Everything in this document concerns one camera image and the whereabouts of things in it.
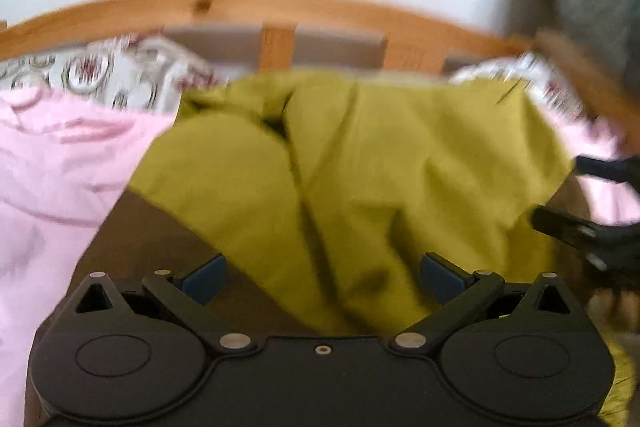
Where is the mustard brown beige jacket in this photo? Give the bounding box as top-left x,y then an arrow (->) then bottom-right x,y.
24,72 -> 636,426

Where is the pink bed sheet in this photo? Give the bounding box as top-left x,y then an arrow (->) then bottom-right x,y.
1,88 -> 174,426

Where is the floral patterned quilt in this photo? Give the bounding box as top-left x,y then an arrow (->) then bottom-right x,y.
1,34 -> 224,115

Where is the wooden bed frame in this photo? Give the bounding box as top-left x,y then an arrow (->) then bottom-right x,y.
1,0 -> 639,148

